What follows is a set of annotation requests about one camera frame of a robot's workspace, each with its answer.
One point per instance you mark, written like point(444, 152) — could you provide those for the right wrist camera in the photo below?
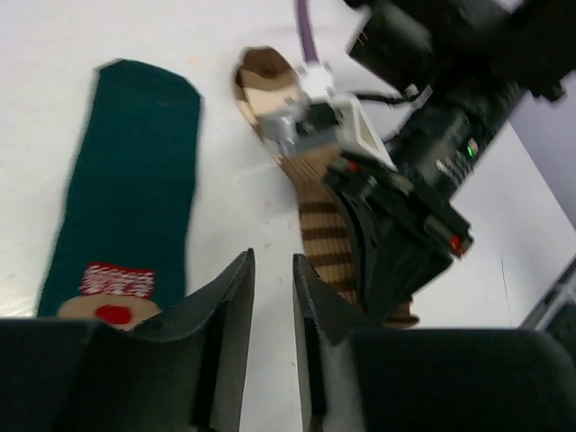
point(320, 116)

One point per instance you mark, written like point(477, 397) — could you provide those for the dark green reindeer sock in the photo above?
point(120, 252)

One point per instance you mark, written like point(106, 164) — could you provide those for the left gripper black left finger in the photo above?
point(182, 370)

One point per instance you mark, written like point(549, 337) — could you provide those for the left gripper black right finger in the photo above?
point(357, 376)

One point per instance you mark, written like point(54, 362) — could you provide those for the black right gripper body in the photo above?
point(404, 230)

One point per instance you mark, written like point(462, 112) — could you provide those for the brown striped sock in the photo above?
point(263, 81)

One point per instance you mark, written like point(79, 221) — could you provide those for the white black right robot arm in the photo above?
point(477, 60)

